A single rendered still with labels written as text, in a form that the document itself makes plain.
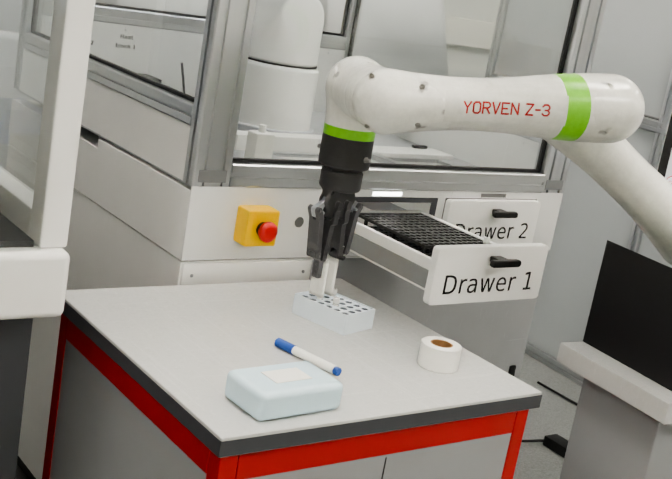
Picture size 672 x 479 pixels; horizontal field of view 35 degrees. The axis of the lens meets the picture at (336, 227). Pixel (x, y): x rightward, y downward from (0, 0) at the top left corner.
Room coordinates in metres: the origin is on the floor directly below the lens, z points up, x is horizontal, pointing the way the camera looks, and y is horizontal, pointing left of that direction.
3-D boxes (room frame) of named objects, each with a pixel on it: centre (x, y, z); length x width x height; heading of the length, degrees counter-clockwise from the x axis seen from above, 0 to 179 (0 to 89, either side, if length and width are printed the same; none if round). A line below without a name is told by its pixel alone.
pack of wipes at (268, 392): (1.45, 0.03, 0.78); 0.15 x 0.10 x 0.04; 131
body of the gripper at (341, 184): (1.87, 0.01, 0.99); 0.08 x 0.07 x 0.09; 143
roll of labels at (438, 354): (1.73, -0.21, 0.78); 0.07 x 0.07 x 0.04
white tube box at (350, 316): (1.86, -0.02, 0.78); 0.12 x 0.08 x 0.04; 53
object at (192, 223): (2.62, 0.17, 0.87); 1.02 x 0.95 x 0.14; 128
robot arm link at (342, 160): (1.87, 0.01, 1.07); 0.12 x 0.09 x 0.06; 53
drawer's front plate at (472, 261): (1.96, -0.30, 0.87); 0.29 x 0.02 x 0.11; 128
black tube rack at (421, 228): (2.12, -0.17, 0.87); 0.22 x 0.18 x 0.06; 38
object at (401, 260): (2.13, -0.17, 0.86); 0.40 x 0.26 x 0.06; 38
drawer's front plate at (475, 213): (2.41, -0.35, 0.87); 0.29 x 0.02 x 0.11; 128
